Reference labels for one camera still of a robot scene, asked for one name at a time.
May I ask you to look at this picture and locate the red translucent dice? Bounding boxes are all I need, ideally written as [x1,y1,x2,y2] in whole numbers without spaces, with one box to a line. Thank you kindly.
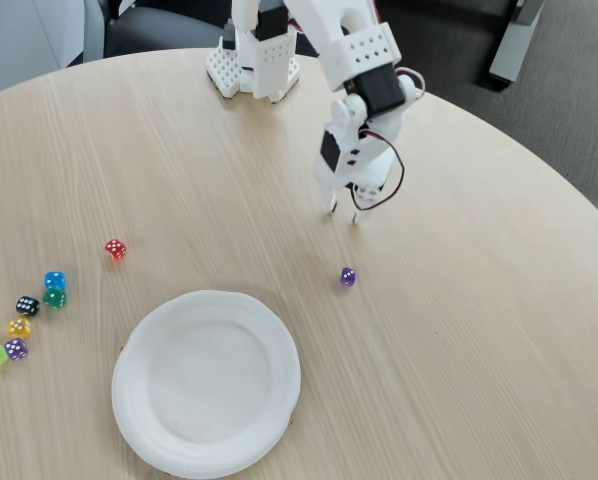
[104,238,128,263]

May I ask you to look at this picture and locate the white paper plate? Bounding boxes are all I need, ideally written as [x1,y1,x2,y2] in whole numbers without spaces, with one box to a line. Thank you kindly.
[111,289,303,479]

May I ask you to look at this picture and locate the dark green translucent dice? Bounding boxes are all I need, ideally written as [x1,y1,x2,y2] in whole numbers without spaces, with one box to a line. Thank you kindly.
[42,288,68,311]

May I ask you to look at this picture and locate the black dice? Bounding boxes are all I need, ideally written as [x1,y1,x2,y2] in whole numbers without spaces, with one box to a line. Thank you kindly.
[15,295,41,319]

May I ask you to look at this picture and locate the yellow translucent dice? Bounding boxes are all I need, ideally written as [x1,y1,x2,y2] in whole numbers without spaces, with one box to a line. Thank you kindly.
[7,317,33,340]

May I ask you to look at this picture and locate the black upholstered seat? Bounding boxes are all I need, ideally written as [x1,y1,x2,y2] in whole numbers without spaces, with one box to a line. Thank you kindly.
[373,0,519,92]

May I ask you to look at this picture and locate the grey desk leg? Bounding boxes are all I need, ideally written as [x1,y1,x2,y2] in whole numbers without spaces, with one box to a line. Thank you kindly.
[488,0,545,92]

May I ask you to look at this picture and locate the dark grey chair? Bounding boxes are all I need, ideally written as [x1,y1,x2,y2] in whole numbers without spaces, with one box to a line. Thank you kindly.
[103,0,236,59]

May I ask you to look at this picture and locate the pale grey cabinet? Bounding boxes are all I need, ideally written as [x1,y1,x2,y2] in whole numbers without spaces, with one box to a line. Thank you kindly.
[0,0,105,101]

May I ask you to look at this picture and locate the red and black servo cable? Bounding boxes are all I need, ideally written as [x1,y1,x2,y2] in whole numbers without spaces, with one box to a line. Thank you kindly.
[348,127,407,213]

